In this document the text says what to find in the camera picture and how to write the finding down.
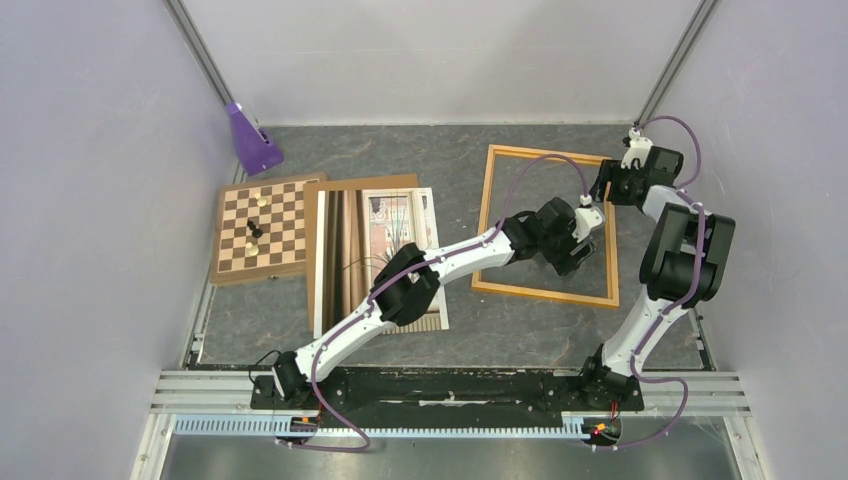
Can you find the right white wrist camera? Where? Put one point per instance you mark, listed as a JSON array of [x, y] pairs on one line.
[[638, 147]]

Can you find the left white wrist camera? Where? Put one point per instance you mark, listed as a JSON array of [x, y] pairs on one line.
[[588, 218]]

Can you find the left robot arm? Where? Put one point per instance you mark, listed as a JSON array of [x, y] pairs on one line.
[[405, 288]]

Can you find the wooden chessboard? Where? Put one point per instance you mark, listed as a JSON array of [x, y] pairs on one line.
[[282, 248]]

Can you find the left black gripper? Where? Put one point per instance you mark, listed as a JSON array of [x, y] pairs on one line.
[[563, 262]]

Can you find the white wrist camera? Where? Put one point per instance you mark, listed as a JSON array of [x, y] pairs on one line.
[[638, 147], [588, 218]]

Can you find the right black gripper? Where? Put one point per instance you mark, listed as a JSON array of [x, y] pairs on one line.
[[612, 171]]

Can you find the black chess piece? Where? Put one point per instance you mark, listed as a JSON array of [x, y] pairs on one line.
[[255, 231]]

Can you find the brown frame backing board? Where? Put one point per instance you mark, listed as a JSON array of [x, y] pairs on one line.
[[310, 208]]

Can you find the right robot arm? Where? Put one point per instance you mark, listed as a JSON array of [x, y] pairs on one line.
[[684, 264]]

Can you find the wooden picture frame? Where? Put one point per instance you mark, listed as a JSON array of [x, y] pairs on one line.
[[613, 265]]

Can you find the window plant photo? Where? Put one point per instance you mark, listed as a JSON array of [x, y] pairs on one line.
[[358, 232]]

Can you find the purple plastic stand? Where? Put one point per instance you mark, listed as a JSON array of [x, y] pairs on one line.
[[255, 149]]

